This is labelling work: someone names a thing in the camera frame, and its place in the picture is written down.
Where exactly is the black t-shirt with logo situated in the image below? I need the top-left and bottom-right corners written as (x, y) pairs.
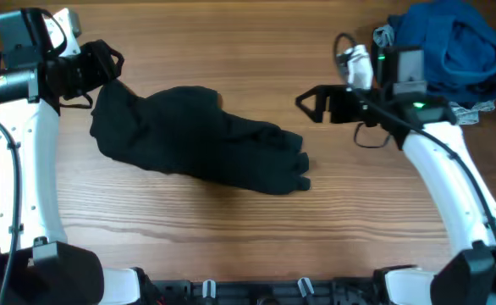
top-left (90, 80), bottom-right (311, 195)

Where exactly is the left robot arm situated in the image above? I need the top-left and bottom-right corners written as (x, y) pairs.
top-left (0, 8), bottom-right (142, 304)

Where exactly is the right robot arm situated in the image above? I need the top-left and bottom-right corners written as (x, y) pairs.
top-left (305, 45), bottom-right (496, 304)

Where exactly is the blue crumpled garment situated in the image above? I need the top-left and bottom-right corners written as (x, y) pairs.
top-left (388, 1), bottom-right (496, 108)

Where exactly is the right black cable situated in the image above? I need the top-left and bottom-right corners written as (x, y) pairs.
top-left (333, 32), bottom-right (496, 305)

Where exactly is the black cable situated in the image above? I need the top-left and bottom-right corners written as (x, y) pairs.
top-left (0, 108), bottom-right (24, 305)
top-left (333, 32), bottom-right (496, 305)

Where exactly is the left black cable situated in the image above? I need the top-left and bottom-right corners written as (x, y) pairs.
top-left (0, 108), bottom-right (24, 305)

